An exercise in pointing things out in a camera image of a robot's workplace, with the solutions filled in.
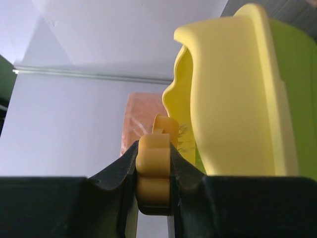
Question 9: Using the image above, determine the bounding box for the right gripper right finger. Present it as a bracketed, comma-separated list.
[169, 148, 317, 238]

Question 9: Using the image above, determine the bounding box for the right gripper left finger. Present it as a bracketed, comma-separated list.
[0, 142, 138, 238]

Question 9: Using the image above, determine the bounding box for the orange litter scoop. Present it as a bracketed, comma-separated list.
[135, 114, 179, 216]

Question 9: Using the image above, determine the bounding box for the yellow green litter box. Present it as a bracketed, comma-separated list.
[162, 3, 317, 179]

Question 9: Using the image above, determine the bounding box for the bin with pink liner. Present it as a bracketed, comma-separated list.
[120, 92, 167, 155]

